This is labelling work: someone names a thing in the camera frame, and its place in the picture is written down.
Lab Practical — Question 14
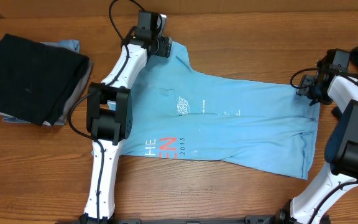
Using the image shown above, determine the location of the folded black garment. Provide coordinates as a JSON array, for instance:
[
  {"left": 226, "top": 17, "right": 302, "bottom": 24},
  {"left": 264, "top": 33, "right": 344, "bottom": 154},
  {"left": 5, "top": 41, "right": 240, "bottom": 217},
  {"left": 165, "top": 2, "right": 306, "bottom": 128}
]
[{"left": 0, "top": 34, "right": 90, "bottom": 126}]

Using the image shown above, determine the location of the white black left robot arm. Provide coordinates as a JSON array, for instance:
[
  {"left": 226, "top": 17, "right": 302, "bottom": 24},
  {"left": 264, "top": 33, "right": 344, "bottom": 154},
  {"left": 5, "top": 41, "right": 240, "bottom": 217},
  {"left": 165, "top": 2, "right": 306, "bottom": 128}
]
[{"left": 78, "top": 11, "right": 172, "bottom": 223}]

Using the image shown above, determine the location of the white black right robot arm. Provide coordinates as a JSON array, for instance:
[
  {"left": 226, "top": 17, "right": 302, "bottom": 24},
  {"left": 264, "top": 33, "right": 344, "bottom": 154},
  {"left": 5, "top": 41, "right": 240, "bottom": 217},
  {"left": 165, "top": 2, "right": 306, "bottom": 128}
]
[{"left": 265, "top": 49, "right": 358, "bottom": 224}]

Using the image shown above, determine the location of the folded grey garment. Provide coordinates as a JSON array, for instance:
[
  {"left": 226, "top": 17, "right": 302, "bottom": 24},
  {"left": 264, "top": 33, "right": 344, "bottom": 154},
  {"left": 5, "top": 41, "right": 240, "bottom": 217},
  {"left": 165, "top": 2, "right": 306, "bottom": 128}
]
[{"left": 0, "top": 60, "right": 94, "bottom": 126}]

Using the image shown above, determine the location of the light blue printed t-shirt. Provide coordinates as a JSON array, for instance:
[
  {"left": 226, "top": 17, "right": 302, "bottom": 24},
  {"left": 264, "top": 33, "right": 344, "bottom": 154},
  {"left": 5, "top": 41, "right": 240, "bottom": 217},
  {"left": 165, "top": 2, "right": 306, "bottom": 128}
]
[{"left": 122, "top": 43, "right": 319, "bottom": 179}]

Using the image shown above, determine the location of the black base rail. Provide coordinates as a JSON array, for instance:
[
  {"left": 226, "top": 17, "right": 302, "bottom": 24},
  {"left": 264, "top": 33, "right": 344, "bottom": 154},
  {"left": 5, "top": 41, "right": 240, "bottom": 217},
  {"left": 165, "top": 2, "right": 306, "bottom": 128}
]
[{"left": 57, "top": 214, "right": 286, "bottom": 224}]

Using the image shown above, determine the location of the folded light blue garment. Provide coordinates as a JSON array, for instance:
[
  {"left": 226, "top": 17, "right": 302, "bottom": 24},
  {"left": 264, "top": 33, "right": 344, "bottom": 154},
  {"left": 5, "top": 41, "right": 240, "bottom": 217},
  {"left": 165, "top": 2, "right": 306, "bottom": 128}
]
[{"left": 43, "top": 40, "right": 80, "bottom": 53}]

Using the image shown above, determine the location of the cardboard back wall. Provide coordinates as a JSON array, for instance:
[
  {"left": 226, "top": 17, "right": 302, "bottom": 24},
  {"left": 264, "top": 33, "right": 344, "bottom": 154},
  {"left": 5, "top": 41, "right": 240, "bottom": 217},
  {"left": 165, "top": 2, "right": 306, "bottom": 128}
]
[{"left": 0, "top": 0, "right": 358, "bottom": 19}]

